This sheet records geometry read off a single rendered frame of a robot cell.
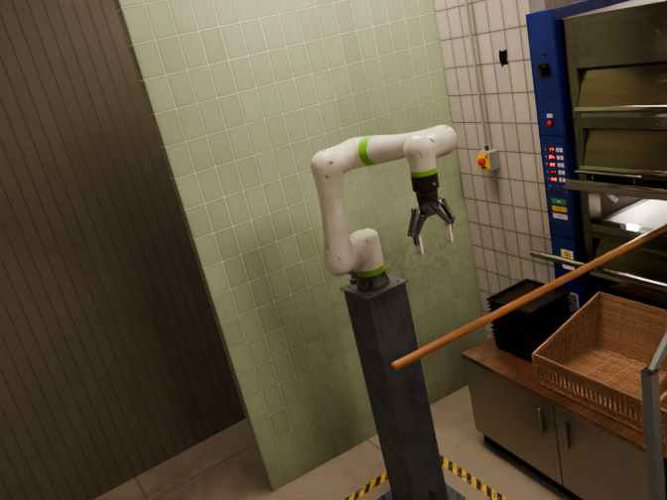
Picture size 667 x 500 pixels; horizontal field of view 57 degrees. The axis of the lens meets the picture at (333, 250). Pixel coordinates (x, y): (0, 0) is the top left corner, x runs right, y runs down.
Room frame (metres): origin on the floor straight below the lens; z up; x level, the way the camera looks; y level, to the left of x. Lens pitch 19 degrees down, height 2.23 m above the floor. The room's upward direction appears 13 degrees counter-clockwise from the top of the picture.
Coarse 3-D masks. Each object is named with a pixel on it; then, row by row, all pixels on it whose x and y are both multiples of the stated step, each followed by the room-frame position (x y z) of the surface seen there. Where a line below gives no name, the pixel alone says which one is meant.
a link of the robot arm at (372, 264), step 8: (360, 232) 2.48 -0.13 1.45; (368, 232) 2.47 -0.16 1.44; (376, 232) 2.49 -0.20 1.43; (352, 240) 2.42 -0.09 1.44; (360, 240) 2.42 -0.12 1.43; (368, 240) 2.43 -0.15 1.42; (376, 240) 2.46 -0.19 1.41; (360, 248) 2.39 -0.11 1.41; (368, 248) 2.42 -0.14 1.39; (376, 248) 2.45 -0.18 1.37; (368, 256) 2.42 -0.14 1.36; (376, 256) 2.44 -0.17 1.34; (368, 264) 2.43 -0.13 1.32; (376, 264) 2.44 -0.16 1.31; (360, 272) 2.45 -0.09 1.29; (368, 272) 2.43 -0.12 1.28; (376, 272) 2.44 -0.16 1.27
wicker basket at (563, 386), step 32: (576, 320) 2.52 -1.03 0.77; (608, 320) 2.52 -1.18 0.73; (640, 320) 2.39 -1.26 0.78; (544, 352) 2.43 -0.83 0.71; (576, 352) 2.51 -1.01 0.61; (608, 352) 2.49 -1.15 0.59; (544, 384) 2.36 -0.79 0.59; (576, 384) 2.19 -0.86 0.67; (608, 384) 2.25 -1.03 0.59; (640, 384) 2.20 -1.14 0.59; (608, 416) 2.05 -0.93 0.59; (640, 416) 2.00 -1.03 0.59
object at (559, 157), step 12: (552, 144) 2.78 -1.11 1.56; (552, 156) 2.79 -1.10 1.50; (564, 156) 2.72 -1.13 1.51; (552, 168) 2.79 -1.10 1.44; (564, 168) 2.73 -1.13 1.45; (552, 180) 2.80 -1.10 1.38; (564, 180) 2.74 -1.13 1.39; (552, 192) 2.81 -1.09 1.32; (564, 192) 2.74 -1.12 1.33; (552, 204) 2.82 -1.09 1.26; (564, 204) 2.75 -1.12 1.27; (552, 216) 2.82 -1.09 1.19; (564, 216) 2.76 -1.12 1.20
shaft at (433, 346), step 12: (660, 228) 2.35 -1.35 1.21; (636, 240) 2.29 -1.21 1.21; (612, 252) 2.23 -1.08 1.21; (624, 252) 2.25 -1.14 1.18; (588, 264) 2.17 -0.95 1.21; (600, 264) 2.19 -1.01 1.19; (564, 276) 2.12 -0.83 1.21; (576, 276) 2.13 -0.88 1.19; (540, 288) 2.07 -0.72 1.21; (552, 288) 2.08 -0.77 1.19; (516, 300) 2.02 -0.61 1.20; (528, 300) 2.03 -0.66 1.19; (492, 312) 1.97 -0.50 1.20; (504, 312) 1.98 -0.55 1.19; (468, 324) 1.92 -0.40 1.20; (480, 324) 1.93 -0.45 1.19; (444, 336) 1.88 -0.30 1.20; (456, 336) 1.88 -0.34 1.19; (420, 348) 1.84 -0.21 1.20; (432, 348) 1.84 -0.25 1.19; (396, 360) 1.80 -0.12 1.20; (408, 360) 1.80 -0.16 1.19
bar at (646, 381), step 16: (544, 256) 2.44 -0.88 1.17; (560, 256) 2.38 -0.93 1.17; (608, 272) 2.14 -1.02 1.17; (624, 272) 2.10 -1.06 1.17; (656, 288) 1.96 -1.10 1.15; (656, 352) 1.81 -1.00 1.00; (656, 368) 1.78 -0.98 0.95; (656, 384) 1.76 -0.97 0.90; (656, 400) 1.76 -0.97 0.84; (656, 416) 1.76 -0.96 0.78; (656, 432) 1.76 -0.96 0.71; (656, 448) 1.75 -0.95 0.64; (656, 464) 1.75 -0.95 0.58; (656, 480) 1.75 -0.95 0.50; (656, 496) 1.76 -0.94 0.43
